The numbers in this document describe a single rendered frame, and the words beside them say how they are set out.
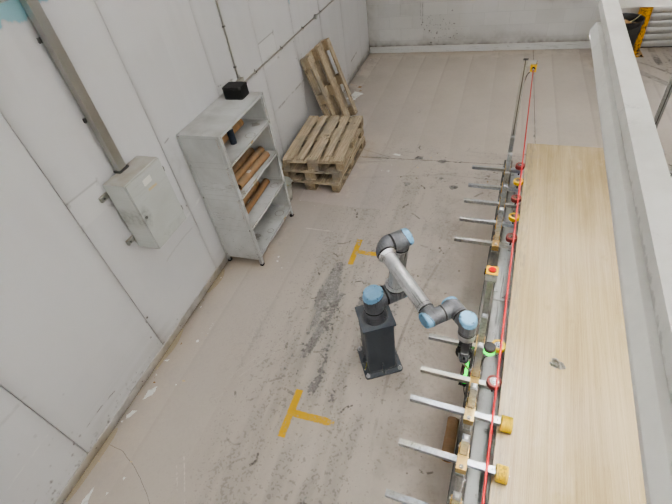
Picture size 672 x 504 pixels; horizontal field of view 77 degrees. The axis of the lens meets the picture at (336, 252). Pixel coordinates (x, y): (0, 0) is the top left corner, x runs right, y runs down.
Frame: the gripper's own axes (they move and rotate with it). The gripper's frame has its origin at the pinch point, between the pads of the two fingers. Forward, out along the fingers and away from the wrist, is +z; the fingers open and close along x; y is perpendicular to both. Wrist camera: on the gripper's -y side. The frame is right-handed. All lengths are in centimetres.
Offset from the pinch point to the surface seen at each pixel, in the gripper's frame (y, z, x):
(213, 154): 127, -37, 234
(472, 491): -52, 39, -15
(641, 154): -17, -145, -40
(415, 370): 46, 101, 38
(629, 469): -30, 11, -81
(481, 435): -20.9, 39.1, -16.1
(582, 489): -46, 11, -61
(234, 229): 126, 51, 243
